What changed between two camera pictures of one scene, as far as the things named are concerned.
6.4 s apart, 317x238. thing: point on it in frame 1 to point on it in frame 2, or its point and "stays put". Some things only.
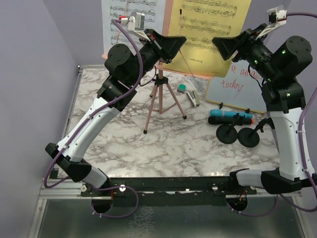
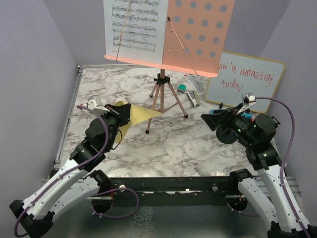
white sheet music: [154, 11] stays put
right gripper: [228, 45] to [227, 115]
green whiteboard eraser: [181, 88] stays put
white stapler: [193, 98] stays put
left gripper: [165, 47] to [122, 112]
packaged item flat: [199, 84] stays put
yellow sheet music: [200, 21] to [138, 114]
